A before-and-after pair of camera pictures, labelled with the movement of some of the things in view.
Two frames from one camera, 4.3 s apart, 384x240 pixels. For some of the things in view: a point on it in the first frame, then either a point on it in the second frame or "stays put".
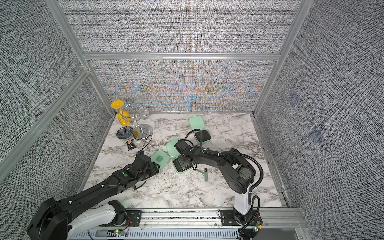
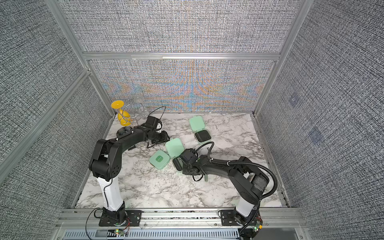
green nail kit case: [173, 152] stays put
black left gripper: [154, 168] → [164, 137]
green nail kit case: [197, 122] stays put
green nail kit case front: [161, 158] stays put
